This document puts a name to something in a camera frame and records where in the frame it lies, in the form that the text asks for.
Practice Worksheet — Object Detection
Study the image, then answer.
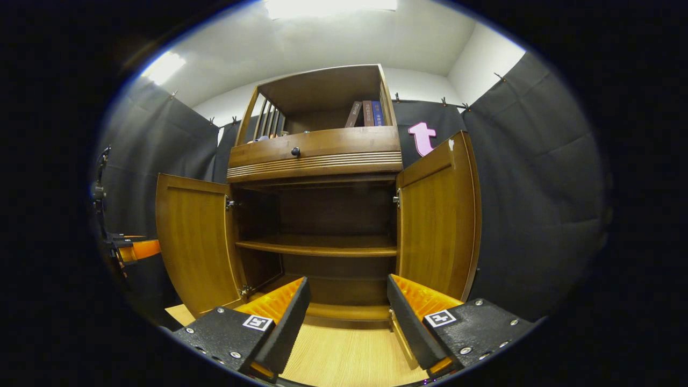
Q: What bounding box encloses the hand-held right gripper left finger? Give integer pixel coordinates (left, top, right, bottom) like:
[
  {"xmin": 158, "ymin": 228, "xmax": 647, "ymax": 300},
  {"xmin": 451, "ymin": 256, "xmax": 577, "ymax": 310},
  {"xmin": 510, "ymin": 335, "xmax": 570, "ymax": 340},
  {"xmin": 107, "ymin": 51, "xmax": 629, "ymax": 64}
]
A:
[{"xmin": 173, "ymin": 276, "xmax": 311, "ymax": 381}]

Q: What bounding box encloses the black backdrop cloth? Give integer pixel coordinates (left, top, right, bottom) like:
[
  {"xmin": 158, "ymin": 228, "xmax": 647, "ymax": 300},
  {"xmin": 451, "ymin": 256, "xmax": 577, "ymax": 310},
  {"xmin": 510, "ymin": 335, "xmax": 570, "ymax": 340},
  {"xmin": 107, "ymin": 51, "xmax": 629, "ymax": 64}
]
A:
[{"xmin": 97, "ymin": 51, "xmax": 611, "ymax": 323}]

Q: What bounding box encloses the wooden cabinet drawer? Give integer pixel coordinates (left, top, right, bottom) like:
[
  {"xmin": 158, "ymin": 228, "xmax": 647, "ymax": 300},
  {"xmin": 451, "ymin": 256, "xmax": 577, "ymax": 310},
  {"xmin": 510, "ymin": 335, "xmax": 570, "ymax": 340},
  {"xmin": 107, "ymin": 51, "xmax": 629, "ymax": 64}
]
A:
[{"xmin": 228, "ymin": 126, "xmax": 403, "ymax": 173}]

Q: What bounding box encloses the large ceiling light panel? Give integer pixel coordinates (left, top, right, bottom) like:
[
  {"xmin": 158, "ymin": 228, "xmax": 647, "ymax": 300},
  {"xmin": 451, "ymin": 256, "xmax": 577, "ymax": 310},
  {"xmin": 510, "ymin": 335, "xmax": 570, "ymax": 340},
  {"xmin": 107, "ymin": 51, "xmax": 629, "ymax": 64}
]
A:
[{"xmin": 263, "ymin": 0, "xmax": 398, "ymax": 19}]

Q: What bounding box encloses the wooden double-door shoe cabinet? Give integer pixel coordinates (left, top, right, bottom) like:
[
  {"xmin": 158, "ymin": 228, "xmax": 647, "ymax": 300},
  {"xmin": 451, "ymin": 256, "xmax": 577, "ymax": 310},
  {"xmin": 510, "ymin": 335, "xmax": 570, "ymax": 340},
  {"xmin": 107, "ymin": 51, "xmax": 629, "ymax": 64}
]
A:
[{"xmin": 156, "ymin": 64, "xmax": 483, "ymax": 371}]

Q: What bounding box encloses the wooden inner cabinet shelf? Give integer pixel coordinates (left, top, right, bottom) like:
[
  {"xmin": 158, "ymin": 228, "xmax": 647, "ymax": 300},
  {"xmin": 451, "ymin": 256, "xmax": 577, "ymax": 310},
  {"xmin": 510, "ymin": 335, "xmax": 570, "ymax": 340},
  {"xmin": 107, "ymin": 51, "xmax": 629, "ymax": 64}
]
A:
[{"xmin": 235, "ymin": 234, "xmax": 398, "ymax": 257}]

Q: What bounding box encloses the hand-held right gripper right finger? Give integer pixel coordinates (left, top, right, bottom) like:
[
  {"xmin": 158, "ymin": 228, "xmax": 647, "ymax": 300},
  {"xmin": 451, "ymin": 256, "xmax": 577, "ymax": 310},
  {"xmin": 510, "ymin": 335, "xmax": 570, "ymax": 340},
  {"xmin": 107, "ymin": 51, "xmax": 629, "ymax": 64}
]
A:
[{"xmin": 387, "ymin": 274, "xmax": 538, "ymax": 380}]

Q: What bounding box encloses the wooden shoe cabinet door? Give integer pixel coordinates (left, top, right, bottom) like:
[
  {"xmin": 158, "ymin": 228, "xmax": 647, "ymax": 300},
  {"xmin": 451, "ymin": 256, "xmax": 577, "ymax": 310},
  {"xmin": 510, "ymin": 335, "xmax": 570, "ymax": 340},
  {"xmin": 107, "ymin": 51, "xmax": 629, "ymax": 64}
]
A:
[
  {"xmin": 156, "ymin": 173, "xmax": 248, "ymax": 319},
  {"xmin": 390, "ymin": 131, "xmax": 483, "ymax": 371}
]

